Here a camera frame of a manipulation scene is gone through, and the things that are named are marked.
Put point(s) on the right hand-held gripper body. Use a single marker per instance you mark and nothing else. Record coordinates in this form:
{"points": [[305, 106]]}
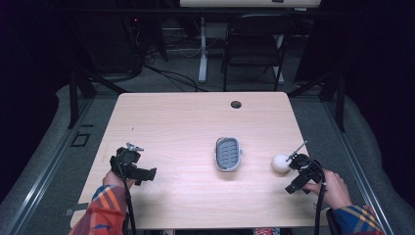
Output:
{"points": [[305, 171]]}

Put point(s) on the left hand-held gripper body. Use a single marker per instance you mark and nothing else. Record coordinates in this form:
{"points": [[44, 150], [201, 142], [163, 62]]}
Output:
{"points": [[130, 164]]}

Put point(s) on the white round soap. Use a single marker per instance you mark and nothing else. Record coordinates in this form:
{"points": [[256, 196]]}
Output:
{"points": [[280, 163]]}

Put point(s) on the grey soap dish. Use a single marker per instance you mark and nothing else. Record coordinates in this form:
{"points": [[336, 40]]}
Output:
{"points": [[227, 154]]}

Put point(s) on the person's left hand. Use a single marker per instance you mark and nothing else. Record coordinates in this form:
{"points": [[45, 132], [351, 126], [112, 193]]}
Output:
{"points": [[115, 179]]}

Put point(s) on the person's right hand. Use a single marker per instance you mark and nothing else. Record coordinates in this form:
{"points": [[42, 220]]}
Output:
{"points": [[332, 189]]}

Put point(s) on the grey tape strip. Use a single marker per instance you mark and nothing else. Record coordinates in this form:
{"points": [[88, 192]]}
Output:
{"points": [[75, 209]]}

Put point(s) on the black folding chair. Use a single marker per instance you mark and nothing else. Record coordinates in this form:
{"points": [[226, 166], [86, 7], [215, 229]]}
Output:
{"points": [[254, 49]]}

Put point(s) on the white desk leg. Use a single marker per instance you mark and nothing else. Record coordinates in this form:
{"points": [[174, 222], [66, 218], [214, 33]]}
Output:
{"points": [[203, 52]]}

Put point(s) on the light wooden desk top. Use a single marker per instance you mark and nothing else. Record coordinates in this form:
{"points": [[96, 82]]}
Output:
{"points": [[249, 3]]}

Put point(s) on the black metal frame stand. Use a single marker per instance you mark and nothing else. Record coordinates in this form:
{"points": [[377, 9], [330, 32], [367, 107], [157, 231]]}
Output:
{"points": [[81, 88], [329, 91]]}

